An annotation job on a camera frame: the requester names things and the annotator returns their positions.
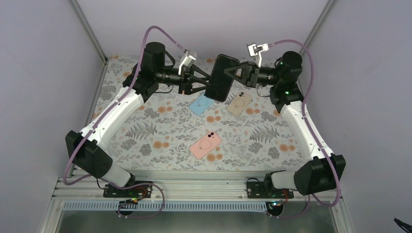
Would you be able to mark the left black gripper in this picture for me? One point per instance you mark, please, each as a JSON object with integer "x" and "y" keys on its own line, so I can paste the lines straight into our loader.
{"x": 183, "y": 82}

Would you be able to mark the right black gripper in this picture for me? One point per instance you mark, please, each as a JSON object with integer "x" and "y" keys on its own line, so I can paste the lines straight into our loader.
{"x": 249, "y": 73}

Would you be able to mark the black smartphone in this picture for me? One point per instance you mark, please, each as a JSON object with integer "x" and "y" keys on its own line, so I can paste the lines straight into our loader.
{"x": 220, "y": 83}

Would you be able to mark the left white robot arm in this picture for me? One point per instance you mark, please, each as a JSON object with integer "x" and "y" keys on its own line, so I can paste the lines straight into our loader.
{"x": 87, "y": 147}

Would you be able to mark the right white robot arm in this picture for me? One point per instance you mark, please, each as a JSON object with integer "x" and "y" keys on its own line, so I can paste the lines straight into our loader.
{"x": 324, "y": 169}

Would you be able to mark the light blue phone case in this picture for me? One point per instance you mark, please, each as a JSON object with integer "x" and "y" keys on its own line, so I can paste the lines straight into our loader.
{"x": 201, "y": 104}

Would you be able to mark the beige phone case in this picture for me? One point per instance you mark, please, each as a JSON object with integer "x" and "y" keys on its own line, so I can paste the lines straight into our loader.
{"x": 239, "y": 103}

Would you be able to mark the pink phone case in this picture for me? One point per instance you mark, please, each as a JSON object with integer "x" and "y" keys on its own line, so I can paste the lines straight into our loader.
{"x": 205, "y": 145}

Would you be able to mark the floral patterned table mat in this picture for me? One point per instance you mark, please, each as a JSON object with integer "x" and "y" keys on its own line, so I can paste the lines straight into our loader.
{"x": 157, "y": 136}

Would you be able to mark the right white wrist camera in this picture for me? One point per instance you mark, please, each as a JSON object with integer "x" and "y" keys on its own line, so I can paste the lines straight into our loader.
{"x": 255, "y": 52}

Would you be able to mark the aluminium corner frame post left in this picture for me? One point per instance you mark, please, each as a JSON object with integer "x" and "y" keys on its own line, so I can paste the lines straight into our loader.
{"x": 89, "y": 31}

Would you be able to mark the aluminium corner frame post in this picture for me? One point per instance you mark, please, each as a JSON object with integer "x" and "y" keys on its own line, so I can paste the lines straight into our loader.
{"x": 310, "y": 15}
{"x": 89, "y": 31}

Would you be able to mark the aluminium corner frame post right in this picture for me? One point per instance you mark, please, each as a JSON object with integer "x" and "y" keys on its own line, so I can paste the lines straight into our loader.
{"x": 310, "y": 15}

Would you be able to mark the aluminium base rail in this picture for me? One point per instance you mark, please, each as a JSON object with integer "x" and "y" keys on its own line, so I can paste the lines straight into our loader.
{"x": 175, "y": 185}

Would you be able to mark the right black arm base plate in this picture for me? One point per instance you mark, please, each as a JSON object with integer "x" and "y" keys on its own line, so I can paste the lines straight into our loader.
{"x": 257, "y": 189}

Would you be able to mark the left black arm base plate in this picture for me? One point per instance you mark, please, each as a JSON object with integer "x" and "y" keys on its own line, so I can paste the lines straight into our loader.
{"x": 137, "y": 189}

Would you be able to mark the grey slotted cable duct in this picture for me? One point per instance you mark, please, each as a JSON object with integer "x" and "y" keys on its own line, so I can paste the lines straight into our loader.
{"x": 171, "y": 206}

